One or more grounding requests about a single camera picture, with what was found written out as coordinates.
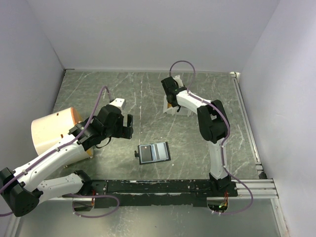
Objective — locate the white card tray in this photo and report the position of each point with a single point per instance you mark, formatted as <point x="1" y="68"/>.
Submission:
<point x="182" y="111"/>

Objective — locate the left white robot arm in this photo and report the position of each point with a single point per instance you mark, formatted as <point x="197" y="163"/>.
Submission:
<point x="27" y="186"/>

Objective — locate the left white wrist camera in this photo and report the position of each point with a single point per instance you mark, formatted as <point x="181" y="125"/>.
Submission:
<point x="119" y="103"/>

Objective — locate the black leather card holder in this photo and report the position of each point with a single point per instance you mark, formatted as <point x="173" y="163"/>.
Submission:
<point x="160" y="153"/>

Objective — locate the black card with chip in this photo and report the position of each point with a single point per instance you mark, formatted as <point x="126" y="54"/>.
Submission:
<point x="146" y="153"/>

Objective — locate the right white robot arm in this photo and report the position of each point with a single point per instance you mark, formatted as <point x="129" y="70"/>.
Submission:
<point x="212" y="122"/>

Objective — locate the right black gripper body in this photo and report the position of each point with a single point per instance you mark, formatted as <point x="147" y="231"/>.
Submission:
<point x="168" y="101"/>

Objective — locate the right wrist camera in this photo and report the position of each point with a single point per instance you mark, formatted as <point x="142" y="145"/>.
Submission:
<point x="178" y="80"/>

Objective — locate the right side aluminium rail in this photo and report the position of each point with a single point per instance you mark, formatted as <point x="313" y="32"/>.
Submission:
<point x="259" y="168"/>

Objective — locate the beige cylindrical lamp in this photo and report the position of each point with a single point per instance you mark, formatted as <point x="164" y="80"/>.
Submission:
<point x="50" y="129"/>

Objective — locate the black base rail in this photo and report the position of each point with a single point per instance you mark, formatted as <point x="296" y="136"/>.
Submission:
<point x="194" y="192"/>

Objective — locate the aluminium frame rail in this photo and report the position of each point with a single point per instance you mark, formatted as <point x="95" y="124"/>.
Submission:
<point x="259" y="188"/>

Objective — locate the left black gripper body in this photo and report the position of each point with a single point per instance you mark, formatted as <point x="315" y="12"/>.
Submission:
<point x="118" y="130"/>

